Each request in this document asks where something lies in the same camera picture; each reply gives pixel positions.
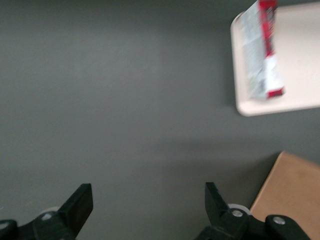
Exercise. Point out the beige plastic tray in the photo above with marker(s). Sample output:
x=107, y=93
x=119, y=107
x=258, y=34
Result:
x=300, y=75

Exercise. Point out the wooden drawer cabinet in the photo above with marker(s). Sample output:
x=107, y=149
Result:
x=292, y=190

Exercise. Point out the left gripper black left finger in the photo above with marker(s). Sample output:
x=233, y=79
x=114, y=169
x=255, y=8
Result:
x=75, y=207

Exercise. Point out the red cookie box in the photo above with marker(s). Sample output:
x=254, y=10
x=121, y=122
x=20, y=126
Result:
x=263, y=52

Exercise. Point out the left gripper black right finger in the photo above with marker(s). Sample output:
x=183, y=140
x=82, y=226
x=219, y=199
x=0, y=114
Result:
x=217, y=207

